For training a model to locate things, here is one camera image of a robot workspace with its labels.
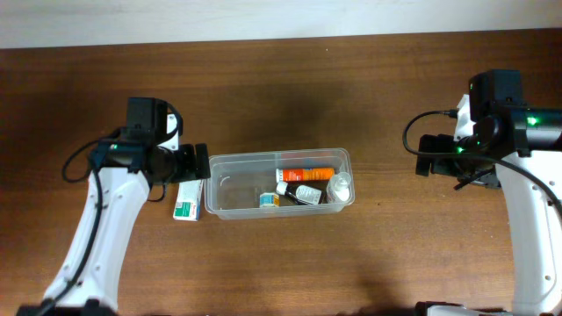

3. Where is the small black white-capped bottle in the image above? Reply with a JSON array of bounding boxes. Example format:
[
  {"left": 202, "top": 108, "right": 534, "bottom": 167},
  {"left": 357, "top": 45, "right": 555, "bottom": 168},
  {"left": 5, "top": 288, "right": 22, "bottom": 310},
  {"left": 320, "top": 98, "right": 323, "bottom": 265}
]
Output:
[{"left": 276, "top": 182, "right": 323, "bottom": 205}]

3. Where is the white tube bottle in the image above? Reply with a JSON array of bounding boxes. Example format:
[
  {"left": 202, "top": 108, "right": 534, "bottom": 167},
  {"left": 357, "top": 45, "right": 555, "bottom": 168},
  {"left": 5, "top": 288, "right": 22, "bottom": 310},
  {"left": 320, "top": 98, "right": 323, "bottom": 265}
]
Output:
[{"left": 326, "top": 172, "right": 351, "bottom": 204}]

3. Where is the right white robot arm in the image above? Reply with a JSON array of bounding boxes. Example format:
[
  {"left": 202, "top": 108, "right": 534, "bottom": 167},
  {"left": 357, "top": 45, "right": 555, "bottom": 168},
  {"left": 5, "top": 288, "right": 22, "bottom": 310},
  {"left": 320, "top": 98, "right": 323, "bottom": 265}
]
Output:
[{"left": 405, "top": 106, "right": 561, "bottom": 315}]

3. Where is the white green medicine box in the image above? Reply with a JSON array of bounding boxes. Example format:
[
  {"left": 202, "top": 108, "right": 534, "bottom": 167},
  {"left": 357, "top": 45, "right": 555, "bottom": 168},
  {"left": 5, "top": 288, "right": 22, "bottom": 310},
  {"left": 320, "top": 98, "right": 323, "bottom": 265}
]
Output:
[{"left": 173, "top": 180, "right": 204, "bottom": 221}]

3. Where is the clear plastic container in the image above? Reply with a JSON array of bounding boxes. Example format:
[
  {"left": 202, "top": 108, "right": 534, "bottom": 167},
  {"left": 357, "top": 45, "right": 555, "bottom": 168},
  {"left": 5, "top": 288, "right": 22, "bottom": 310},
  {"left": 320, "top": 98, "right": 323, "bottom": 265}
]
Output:
[{"left": 205, "top": 148, "right": 356, "bottom": 219}]

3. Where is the gold lid balm jar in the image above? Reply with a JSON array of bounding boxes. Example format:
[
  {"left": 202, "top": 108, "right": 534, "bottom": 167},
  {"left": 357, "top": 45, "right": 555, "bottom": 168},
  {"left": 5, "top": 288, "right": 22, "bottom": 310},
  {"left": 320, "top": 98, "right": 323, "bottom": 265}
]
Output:
[{"left": 259, "top": 192, "right": 280, "bottom": 208}]

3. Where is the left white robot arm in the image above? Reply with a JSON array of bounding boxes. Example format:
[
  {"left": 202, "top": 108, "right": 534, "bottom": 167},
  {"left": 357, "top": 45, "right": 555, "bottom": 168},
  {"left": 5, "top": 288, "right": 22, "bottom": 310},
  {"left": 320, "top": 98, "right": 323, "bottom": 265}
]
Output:
[{"left": 17, "top": 139, "right": 211, "bottom": 315}]

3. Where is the orange glue stick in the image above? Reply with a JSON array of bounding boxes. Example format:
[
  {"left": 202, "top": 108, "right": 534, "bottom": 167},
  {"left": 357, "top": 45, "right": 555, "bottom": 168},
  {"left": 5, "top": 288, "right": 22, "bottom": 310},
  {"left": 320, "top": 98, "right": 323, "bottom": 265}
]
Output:
[{"left": 275, "top": 168, "right": 335, "bottom": 183}]

